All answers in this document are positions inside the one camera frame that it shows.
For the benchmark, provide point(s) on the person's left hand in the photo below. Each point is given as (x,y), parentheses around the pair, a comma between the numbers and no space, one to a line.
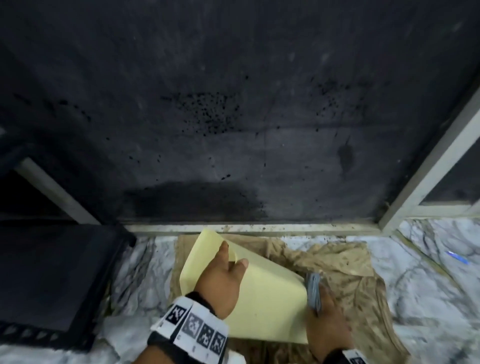
(219,287)

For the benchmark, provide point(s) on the person's right hand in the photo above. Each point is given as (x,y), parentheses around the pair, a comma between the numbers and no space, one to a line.
(330,326)

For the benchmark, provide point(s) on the person's right fingers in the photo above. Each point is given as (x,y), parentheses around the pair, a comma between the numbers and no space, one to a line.
(324,300)

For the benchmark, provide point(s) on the person's left thumb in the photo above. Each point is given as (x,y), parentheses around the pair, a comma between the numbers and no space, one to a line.
(240,266)

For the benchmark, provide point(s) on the grey blue scrubber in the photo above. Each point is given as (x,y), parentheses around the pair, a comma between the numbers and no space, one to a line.
(314,290)

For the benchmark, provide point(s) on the pale yellow sheet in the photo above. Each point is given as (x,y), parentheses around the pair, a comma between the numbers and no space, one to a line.
(270,303)

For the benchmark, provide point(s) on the person's left forearm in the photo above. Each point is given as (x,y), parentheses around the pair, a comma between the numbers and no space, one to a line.
(150,357)

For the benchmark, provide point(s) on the right marker wristband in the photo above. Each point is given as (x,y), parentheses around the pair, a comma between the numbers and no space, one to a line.
(354,356)

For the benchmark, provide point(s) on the marker wristband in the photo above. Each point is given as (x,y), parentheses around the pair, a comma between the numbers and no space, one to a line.
(195,324)
(354,356)

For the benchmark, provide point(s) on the left marker wristband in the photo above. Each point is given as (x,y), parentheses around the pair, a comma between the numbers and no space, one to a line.
(195,324)

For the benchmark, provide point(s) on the white crumpled paper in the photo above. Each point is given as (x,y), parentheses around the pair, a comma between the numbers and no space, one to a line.
(127,337)

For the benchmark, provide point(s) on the small blue object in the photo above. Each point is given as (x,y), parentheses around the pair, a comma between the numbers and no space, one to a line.
(458,258)

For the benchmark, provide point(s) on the dark dirty glass pane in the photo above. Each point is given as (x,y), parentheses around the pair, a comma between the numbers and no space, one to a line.
(225,93)

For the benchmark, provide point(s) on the black flat box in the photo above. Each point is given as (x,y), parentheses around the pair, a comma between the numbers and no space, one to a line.
(52,277)

